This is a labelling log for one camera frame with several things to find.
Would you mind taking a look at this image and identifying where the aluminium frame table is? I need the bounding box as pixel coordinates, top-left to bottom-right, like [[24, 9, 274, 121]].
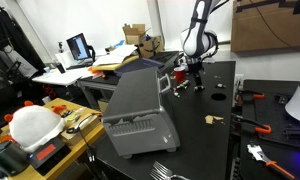
[[77, 74, 122, 111]]

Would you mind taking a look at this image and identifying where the red plastic cup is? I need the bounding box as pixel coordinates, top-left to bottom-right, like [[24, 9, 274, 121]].
[[172, 66, 187, 84]]

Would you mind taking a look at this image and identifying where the long white table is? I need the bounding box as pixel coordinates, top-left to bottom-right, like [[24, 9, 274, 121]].
[[31, 64, 94, 88]]

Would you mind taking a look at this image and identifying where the grey toaster oven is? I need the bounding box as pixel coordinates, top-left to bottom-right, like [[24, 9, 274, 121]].
[[101, 66, 182, 160]]

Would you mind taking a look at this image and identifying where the open laptop with bright screen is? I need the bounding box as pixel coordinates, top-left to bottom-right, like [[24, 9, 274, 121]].
[[65, 32, 96, 68]]

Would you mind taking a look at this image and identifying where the tan flat box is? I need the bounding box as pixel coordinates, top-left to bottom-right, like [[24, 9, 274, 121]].
[[60, 113, 102, 146]]

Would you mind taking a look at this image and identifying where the open flap cardboard box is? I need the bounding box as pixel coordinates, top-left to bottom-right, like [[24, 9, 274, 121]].
[[122, 23, 150, 46]]

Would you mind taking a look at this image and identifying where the black scale with orange panel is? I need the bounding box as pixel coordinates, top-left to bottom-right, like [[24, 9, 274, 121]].
[[27, 135, 73, 177]]

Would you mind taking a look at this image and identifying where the white container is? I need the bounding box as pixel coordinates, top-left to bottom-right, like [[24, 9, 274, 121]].
[[54, 49, 74, 69]]

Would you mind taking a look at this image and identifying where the black hanging coat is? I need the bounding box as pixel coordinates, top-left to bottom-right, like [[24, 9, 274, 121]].
[[0, 0, 47, 79]]

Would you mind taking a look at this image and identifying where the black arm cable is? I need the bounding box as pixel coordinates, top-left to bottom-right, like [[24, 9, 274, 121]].
[[206, 30, 221, 60]]

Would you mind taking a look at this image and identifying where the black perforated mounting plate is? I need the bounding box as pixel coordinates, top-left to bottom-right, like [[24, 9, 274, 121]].
[[239, 79, 300, 180]]

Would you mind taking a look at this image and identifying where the black clamp with orange hook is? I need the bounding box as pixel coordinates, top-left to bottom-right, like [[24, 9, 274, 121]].
[[231, 113, 273, 136]]

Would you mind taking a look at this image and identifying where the white paper stack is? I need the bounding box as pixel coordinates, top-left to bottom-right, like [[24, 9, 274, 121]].
[[92, 44, 139, 66]]

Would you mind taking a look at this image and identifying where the red object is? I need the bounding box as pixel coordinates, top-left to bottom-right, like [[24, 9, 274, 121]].
[[42, 83, 57, 100]]

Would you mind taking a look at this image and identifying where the yellow foam board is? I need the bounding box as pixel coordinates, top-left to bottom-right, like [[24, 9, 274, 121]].
[[90, 54, 140, 72]]

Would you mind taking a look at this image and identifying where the orange object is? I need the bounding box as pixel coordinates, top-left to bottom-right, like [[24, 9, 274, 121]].
[[87, 65, 108, 80]]

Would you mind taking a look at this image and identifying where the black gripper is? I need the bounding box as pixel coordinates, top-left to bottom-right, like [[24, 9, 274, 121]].
[[187, 61, 205, 89]]

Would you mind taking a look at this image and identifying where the silver clamp with orange handle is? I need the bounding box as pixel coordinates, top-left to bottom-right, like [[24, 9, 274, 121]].
[[246, 143, 296, 180]]

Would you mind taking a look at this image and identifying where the cardboard box with black print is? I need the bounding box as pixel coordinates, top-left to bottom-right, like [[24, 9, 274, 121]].
[[137, 35, 165, 59]]

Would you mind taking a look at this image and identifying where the small orange toy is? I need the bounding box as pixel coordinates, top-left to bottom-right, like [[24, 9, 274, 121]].
[[51, 104, 68, 115]]

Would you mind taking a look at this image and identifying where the black round pot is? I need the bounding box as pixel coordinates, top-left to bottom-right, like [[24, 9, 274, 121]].
[[0, 139, 31, 178]]

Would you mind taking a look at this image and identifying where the white power strip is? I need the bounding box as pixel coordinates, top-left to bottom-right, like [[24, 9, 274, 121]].
[[234, 73, 245, 107]]

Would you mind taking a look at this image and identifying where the large cardboard panel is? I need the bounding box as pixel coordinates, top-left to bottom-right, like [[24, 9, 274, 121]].
[[230, 0, 300, 53]]

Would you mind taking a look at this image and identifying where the large tan paper scrap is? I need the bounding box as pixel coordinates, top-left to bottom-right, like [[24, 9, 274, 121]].
[[204, 114, 225, 126]]

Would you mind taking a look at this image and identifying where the metal fork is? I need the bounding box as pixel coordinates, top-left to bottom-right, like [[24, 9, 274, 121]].
[[149, 160, 191, 180]]

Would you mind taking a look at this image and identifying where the black clamp with orange tip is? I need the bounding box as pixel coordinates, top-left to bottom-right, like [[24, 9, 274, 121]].
[[235, 89, 267, 103]]

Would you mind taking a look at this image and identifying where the blue plastic bin lid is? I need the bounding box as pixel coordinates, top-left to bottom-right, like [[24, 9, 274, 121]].
[[114, 57, 166, 77]]

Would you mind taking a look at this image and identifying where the wooden table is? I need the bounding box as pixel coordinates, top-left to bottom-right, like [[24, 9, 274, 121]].
[[0, 97, 107, 180]]

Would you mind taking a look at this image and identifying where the white plush with orange ears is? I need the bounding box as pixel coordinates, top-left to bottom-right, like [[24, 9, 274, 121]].
[[3, 99, 67, 154]]

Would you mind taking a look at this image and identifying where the grey kettle with black handle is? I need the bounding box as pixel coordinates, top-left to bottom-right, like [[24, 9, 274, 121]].
[[179, 53, 191, 72]]

